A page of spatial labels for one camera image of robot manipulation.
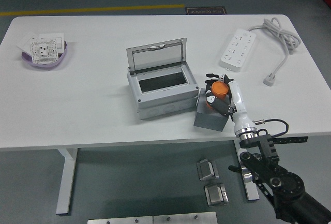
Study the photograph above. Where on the white printed socket panel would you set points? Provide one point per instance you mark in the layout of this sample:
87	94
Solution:
42	50

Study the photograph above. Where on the white plain switch plate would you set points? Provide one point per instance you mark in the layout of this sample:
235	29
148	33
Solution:
60	41

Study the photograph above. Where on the orange cylinder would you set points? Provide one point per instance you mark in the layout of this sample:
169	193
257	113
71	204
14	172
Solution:
219	89

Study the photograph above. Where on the flat metal plate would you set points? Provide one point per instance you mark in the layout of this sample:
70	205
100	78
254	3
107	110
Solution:
184	218

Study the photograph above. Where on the dark floor sign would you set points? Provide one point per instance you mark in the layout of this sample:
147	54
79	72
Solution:
205	11

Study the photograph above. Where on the white table leg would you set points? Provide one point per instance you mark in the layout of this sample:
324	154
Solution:
252	194
66	182

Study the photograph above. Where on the grey cube with round hole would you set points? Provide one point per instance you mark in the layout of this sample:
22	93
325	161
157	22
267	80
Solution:
207	121

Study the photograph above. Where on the white power strip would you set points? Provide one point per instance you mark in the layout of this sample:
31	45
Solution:
236	50

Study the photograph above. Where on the purple bowl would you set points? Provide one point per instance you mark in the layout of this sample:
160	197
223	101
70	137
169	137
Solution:
46	66

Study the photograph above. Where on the grey junction box clear lid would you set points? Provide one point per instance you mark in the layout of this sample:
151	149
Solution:
165	105

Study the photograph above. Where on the small metal bracket block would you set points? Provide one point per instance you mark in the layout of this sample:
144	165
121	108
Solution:
216	195
207	169

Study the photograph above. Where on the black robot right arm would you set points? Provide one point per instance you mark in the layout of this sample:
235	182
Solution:
284	182

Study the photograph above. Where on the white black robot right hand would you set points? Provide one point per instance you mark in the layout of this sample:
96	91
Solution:
239	105

